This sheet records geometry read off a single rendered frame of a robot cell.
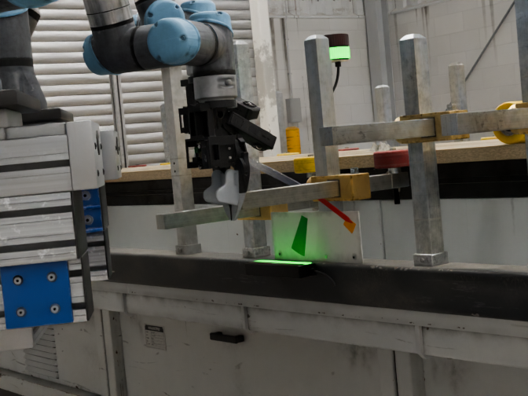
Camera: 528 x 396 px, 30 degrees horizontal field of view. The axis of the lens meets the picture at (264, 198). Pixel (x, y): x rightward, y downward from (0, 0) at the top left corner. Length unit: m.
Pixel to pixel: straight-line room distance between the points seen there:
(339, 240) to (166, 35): 0.56
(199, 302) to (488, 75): 9.10
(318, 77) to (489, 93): 9.37
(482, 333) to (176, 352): 1.35
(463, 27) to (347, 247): 9.69
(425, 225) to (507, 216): 0.22
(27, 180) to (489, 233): 0.98
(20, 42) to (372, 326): 0.85
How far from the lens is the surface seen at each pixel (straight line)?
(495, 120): 1.45
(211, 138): 1.69
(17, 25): 1.86
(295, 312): 2.10
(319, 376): 2.44
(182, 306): 2.44
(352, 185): 1.88
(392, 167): 2.00
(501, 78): 11.16
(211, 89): 1.71
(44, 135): 1.33
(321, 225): 1.95
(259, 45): 3.59
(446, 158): 1.99
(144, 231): 2.90
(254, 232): 2.13
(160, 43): 1.62
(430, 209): 1.77
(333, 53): 1.97
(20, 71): 1.85
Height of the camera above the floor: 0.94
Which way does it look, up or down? 3 degrees down
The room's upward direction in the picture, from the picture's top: 5 degrees counter-clockwise
